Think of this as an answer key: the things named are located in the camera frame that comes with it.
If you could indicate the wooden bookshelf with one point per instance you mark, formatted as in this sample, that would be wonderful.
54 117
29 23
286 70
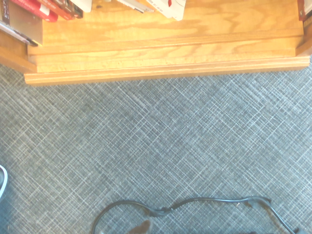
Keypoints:
158 36

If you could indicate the thin grey white book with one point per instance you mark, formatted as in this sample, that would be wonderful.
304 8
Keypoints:
136 5

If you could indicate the plain white book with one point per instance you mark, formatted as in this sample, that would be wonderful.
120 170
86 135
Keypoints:
84 4

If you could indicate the dark red book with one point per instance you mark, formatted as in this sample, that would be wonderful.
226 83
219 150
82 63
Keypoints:
65 9

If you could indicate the row of shelved books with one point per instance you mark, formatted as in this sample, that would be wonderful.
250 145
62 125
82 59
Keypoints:
22 24

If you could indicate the white rimmed grey object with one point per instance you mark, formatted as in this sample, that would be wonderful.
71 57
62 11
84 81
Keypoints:
2 180

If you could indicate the black and white patterned book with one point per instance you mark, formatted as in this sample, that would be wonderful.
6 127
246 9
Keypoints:
306 9

